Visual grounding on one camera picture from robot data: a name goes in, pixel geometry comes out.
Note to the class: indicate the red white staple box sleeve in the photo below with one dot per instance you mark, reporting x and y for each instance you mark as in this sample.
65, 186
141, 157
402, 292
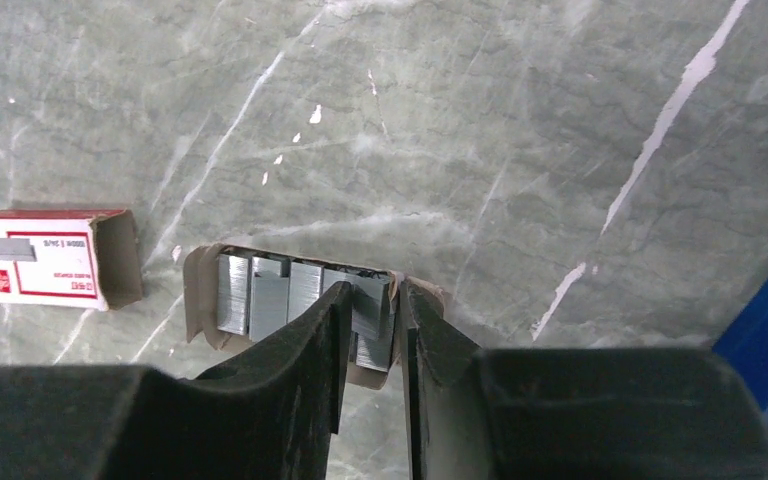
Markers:
81, 258

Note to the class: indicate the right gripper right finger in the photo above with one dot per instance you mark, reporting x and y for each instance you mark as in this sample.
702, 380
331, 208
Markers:
619, 413

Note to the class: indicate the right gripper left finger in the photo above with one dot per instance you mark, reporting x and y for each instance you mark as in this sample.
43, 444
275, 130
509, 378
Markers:
266, 413

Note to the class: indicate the staple box tray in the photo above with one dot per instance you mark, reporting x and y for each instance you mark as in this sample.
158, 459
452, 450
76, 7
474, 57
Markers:
236, 295

